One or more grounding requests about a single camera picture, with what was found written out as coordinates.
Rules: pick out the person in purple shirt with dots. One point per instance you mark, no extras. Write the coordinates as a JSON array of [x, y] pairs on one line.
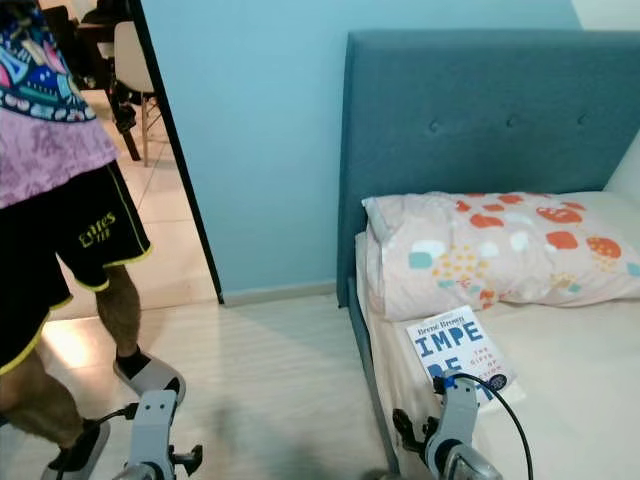
[[60, 220]]

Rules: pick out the blue upholstered bed frame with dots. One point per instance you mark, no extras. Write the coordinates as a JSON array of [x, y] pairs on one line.
[[490, 110]]

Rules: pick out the white chair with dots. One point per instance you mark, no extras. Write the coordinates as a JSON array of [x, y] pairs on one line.
[[132, 60]]

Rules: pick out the black door frame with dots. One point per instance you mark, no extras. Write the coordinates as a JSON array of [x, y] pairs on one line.
[[175, 150]]

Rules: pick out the white book blue letters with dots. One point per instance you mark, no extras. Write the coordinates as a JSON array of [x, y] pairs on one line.
[[450, 340]]

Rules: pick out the pink patterned pillow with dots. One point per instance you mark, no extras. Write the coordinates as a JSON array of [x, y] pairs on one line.
[[510, 255]]

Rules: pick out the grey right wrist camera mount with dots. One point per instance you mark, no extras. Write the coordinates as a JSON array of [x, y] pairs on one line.
[[458, 415]]

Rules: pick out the dark wooden table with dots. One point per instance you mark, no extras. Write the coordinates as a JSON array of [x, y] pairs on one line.
[[85, 40]]

